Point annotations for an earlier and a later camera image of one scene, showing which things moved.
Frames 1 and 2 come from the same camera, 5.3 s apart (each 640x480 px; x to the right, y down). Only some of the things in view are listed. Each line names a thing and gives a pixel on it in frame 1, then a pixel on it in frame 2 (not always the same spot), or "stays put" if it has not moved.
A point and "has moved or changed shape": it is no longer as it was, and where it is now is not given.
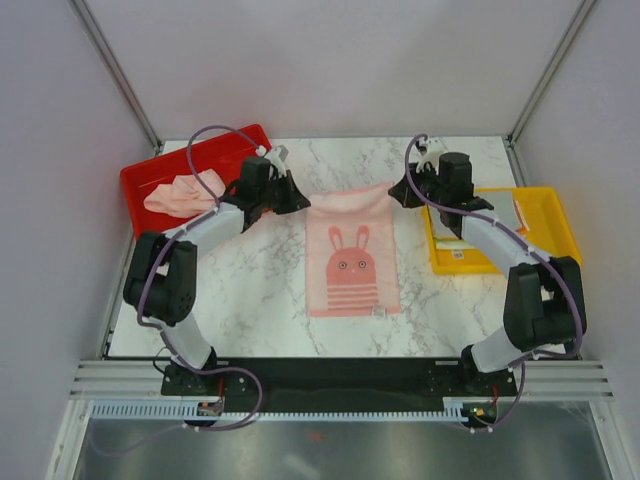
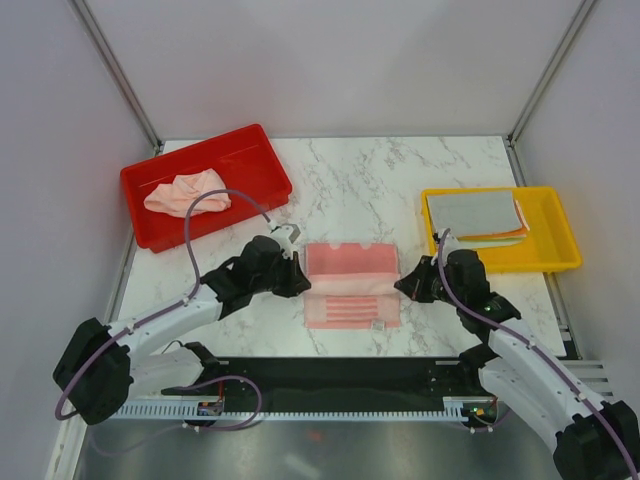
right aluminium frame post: [541, 85] stays put
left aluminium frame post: [116, 72] stays put
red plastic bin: [223, 153] stays put
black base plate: [335, 384] stays put
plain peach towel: [187, 195] stays put
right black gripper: [405, 194] -> [414, 283]
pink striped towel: [351, 252] has moved or changed shape
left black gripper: [295, 200] -> [296, 282]
